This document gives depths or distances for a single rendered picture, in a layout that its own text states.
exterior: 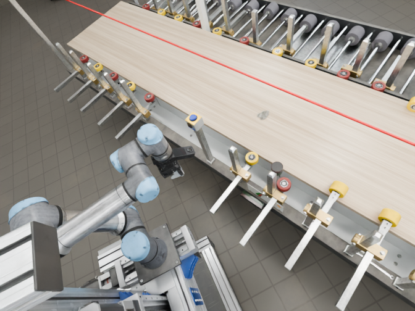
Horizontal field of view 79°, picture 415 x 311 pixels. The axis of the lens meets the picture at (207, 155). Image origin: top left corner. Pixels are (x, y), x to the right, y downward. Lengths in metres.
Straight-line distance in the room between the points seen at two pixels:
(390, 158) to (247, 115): 0.86
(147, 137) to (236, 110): 1.06
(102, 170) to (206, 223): 1.40
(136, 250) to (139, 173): 0.45
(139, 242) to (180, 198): 1.45
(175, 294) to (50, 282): 1.08
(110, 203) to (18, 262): 0.47
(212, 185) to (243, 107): 1.00
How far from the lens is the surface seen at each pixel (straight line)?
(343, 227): 1.79
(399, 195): 1.64
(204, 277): 2.15
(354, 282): 1.40
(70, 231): 0.89
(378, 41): 2.45
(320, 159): 1.61
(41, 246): 0.40
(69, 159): 3.51
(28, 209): 1.02
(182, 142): 1.99
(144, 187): 0.78
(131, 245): 1.19
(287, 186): 1.51
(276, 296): 2.30
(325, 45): 2.09
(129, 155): 0.86
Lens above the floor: 2.30
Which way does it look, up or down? 59 degrees down
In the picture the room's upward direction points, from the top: 23 degrees counter-clockwise
